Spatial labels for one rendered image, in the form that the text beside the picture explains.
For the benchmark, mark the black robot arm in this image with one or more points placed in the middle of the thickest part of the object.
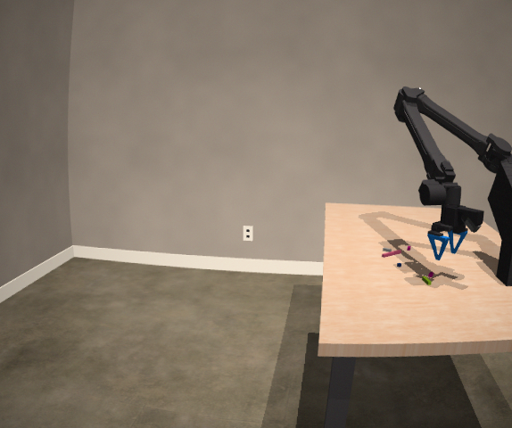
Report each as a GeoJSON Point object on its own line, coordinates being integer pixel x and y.
{"type": "Point", "coordinates": [409, 104]}

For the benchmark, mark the dark pink rectangular rod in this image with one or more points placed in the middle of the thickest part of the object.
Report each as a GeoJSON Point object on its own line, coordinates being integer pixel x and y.
{"type": "Point", "coordinates": [391, 253]}

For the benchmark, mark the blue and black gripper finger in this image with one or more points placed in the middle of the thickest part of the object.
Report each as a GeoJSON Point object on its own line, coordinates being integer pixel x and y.
{"type": "Point", "coordinates": [443, 239]}
{"type": "Point", "coordinates": [462, 236]}

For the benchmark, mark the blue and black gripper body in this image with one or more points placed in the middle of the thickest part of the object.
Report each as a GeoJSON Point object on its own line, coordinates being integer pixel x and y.
{"type": "Point", "coordinates": [439, 226]}

